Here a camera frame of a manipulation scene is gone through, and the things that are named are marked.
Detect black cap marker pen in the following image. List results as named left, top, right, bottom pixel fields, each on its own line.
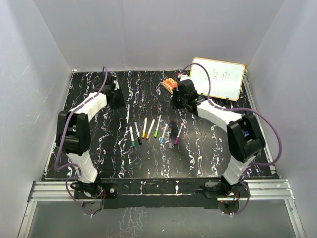
left=134, top=121, right=142, bottom=145

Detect green cap marker pen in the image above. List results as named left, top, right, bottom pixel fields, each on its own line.
left=129, top=126, right=135, bottom=148

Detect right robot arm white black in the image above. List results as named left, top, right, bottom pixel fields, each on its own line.
left=171, top=79, right=265, bottom=197

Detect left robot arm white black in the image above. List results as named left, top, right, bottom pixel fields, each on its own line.
left=54, top=74, right=125, bottom=198

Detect orange cap marker pen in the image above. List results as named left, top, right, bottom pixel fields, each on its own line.
left=142, top=117, right=148, bottom=138

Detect magenta cap marker pen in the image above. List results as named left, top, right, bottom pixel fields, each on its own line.
left=174, top=122, right=184, bottom=145

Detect lime cap marker pen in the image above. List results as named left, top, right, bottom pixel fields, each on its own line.
left=154, top=115, right=161, bottom=138

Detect light blue cap marker pen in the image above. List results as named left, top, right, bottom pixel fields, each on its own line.
left=160, top=123, right=168, bottom=144

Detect peach cap marker pen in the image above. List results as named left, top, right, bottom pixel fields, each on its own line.
left=146, top=119, right=155, bottom=140

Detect dark purple thin pen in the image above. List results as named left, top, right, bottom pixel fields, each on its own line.
left=169, top=124, right=173, bottom=149

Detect orange spiral notebook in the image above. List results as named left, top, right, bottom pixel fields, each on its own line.
left=162, top=78, right=178, bottom=94

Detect blue eraser tool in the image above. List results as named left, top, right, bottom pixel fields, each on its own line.
left=243, top=130, right=249, bottom=137

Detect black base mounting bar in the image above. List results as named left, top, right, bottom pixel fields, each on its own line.
left=74, top=177, right=251, bottom=211

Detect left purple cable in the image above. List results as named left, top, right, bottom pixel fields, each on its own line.
left=53, top=65, right=109, bottom=172

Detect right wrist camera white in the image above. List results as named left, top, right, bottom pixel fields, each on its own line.
left=177, top=73, right=190, bottom=82

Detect white board yellow frame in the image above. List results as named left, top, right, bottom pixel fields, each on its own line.
left=189, top=57, right=245, bottom=101

